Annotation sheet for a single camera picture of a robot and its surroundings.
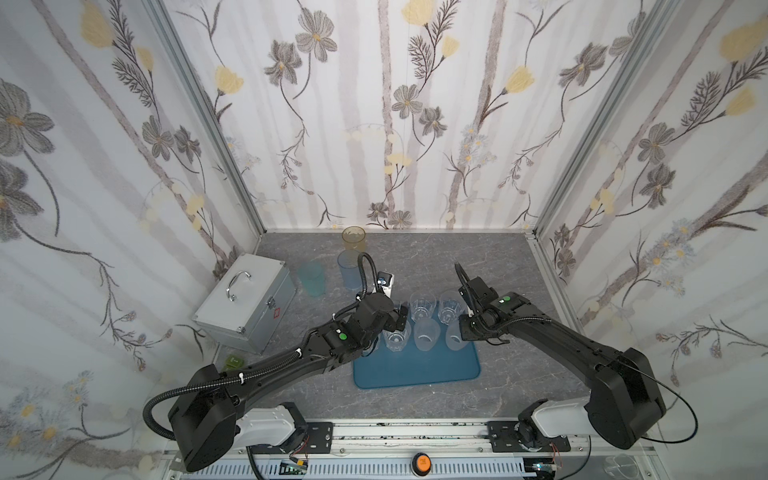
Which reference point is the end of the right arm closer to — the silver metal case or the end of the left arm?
the end of the left arm

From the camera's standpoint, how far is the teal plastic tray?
87cm

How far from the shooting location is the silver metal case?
2.64 feet
